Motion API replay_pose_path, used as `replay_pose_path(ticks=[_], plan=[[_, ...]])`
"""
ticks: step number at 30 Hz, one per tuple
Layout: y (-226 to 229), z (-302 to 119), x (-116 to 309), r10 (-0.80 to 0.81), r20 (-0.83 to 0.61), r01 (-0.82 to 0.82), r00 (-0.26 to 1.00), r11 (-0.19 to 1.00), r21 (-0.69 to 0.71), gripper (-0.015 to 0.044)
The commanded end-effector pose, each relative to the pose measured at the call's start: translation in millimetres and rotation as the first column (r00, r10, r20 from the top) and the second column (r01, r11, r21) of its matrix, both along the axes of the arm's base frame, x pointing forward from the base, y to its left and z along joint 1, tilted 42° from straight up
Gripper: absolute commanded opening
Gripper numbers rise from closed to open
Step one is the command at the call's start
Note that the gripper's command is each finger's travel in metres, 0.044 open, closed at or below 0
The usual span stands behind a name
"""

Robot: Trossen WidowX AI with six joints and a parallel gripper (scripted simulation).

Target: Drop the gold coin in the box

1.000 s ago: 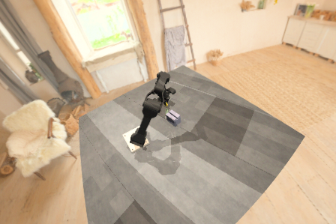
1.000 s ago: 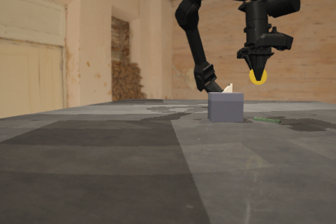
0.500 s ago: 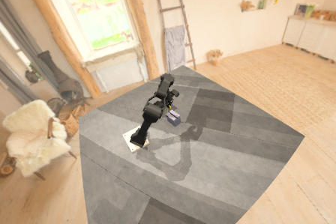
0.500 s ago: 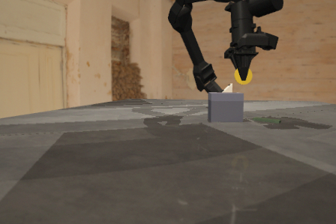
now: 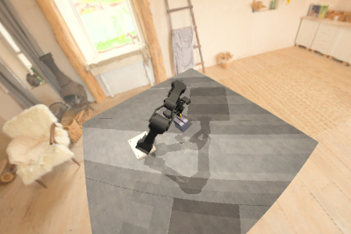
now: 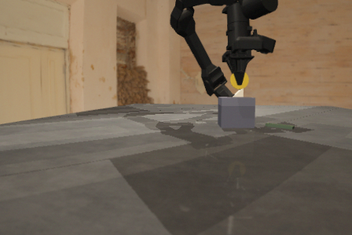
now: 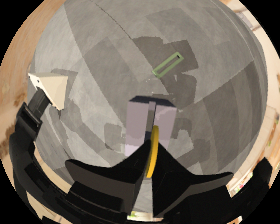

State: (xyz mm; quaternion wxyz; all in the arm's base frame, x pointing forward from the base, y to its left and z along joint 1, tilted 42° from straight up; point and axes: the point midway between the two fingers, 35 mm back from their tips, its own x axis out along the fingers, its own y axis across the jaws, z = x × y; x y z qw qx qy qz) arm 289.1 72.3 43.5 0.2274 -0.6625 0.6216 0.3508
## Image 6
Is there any gold coin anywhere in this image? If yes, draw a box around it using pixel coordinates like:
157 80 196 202
230 73 248 89

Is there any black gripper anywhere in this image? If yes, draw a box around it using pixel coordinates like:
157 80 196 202
222 21 263 86

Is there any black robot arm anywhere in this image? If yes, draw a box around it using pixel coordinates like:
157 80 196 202
170 0 278 97

